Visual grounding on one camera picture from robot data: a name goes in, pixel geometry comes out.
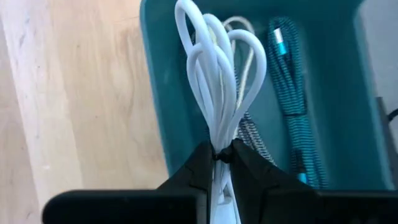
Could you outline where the white USB cable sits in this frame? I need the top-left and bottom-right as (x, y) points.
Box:
(174, 0), (268, 224)

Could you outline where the small teal plastic bin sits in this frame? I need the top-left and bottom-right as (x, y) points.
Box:
(139, 0), (396, 192)

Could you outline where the beige thin USB cable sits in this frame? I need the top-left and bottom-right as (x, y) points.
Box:
(222, 15), (256, 138)

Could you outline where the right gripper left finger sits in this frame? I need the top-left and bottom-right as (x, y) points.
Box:
(157, 140), (216, 224)

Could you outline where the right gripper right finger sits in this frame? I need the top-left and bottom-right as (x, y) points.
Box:
(229, 139), (321, 224)

